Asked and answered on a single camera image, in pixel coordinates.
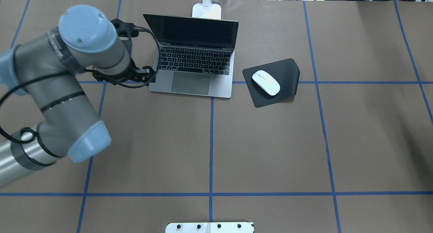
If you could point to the white computer mouse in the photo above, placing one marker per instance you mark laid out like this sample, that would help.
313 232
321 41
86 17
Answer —
266 82

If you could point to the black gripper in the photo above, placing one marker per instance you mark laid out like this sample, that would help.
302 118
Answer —
139 75

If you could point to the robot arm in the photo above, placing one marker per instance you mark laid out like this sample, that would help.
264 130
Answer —
84 41

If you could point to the grey laptop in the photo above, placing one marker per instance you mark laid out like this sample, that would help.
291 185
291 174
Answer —
196 55

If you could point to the black mouse pad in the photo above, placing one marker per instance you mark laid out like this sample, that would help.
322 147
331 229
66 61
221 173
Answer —
287 74

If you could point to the white desk lamp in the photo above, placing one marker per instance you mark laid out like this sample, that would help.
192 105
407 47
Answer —
207 9

